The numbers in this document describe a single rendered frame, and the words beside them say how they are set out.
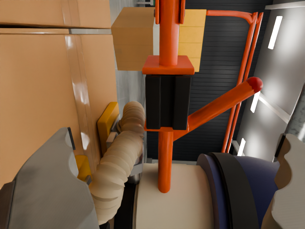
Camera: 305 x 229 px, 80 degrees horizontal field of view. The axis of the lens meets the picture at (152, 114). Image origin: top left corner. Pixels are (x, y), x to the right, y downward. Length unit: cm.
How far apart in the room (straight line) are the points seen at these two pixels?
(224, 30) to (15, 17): 1105
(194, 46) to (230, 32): 393
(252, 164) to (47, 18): 37
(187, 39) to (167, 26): 734
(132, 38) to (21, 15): 150
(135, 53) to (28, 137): 157
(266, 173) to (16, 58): 37
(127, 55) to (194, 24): 594
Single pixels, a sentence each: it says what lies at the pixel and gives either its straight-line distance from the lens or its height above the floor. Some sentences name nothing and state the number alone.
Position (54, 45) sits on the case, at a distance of 25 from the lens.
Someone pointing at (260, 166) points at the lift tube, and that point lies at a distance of 39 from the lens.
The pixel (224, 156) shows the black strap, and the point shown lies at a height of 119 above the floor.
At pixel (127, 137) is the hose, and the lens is 26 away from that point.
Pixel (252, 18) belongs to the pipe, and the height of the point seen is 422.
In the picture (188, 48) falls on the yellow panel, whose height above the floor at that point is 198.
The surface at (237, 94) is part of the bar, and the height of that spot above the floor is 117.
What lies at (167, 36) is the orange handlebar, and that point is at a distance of 21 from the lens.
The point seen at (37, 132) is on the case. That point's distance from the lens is 22.
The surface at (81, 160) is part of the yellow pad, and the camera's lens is 28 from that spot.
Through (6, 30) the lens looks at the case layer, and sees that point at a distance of 82.
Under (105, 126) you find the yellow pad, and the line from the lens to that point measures 36.
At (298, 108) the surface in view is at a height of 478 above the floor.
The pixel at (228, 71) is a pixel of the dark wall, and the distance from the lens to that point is 1163.
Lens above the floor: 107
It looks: 3 degrees down
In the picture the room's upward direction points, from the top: 92 degrees clockwise
